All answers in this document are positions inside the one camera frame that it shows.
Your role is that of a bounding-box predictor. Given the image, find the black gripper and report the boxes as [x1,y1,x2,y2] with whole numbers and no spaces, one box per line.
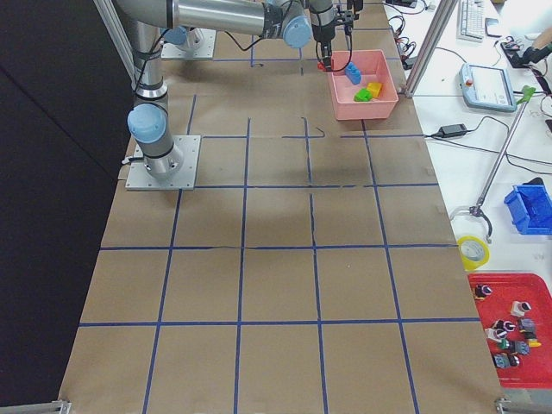
[312,26,336,71]

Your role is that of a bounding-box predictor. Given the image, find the blue toy block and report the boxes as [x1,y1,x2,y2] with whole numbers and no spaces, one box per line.
[344,62,362,85]

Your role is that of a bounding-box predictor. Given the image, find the green toy block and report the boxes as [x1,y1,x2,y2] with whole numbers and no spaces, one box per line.
[354,88,373,103]

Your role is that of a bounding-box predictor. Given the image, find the yellow toy block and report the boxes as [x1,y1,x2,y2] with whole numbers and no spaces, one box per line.
[366,82,383,98]

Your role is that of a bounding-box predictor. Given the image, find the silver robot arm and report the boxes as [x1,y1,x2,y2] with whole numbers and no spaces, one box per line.
[112,1,345,191]
[163,26,204,50]

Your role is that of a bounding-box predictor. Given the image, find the pink plastic box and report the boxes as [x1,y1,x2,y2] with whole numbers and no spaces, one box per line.
[328,49,398,121]

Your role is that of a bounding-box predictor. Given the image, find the white keyboard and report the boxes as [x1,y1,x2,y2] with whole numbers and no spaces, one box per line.
[456,0,486,42]

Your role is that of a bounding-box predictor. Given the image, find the black power adapter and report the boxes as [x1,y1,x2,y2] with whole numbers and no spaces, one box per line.
[436,123,468,138]

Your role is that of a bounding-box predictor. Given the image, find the robot teach pendant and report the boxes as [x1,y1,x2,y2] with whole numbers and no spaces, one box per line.
[459,63,517,112]

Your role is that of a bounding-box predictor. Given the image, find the blue plastic bin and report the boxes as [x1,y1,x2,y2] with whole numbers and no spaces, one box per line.
[504,177,551,235]

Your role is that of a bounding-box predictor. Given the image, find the yellow tape roll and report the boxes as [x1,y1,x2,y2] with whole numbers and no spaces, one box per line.
[458,235,490,272]

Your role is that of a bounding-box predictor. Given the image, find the red plastic tray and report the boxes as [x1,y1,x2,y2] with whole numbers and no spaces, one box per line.
[468,273,551,389]

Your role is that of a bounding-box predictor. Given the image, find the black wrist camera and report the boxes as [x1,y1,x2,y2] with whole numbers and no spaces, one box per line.
[335,9,359,35]

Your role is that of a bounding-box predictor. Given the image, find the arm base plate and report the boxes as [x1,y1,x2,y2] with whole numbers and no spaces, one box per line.
[161,27,216,60]
[125,135,201,191]

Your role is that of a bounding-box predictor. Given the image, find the aluminium frame post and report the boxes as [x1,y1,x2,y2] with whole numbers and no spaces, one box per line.
[403,0,457,97]

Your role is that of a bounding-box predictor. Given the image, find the green handled reacher grabber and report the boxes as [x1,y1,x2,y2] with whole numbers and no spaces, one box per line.
[449,85,536,244]

